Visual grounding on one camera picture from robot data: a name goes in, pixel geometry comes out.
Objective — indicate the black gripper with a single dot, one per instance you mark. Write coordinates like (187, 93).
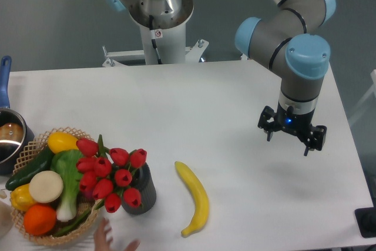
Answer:
(297, 125)

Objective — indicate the dark grey ribbed vase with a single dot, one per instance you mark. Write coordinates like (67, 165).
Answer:
(142, 190)

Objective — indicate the red tulip bouquet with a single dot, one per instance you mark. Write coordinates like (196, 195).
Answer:
(110, 175)

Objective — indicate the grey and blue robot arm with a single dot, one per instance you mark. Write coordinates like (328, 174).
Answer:
(286, 45)

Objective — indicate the person's hand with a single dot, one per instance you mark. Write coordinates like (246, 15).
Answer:
(103, 241)

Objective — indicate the yellow banana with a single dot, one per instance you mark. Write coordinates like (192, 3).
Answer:
(200, 198)

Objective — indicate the black device at edge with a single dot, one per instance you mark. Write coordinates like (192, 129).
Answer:
(366, 221)

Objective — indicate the green bok choy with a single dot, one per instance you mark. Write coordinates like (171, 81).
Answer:
(64, 164)

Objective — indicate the yellow squash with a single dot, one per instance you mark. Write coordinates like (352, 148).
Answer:
(61, 141)

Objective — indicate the green chili pepper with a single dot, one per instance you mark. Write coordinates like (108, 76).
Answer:
(74, 225)

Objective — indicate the green cucumber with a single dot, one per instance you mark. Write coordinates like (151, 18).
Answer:
(41, 162)

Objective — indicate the woven wicker basket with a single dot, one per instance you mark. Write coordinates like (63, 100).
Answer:
(84, 205)

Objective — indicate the orange fruit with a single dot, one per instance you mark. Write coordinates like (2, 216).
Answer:
(39, 219)

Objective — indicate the yellow bell pepper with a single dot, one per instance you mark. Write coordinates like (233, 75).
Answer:
(21, 198)

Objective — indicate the white garlic piece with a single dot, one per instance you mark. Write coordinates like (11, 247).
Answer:
(3, 194)

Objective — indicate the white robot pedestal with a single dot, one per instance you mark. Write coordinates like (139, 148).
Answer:
(162, 25)

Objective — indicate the blue handled saucepan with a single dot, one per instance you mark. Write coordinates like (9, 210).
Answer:
(15, 133)

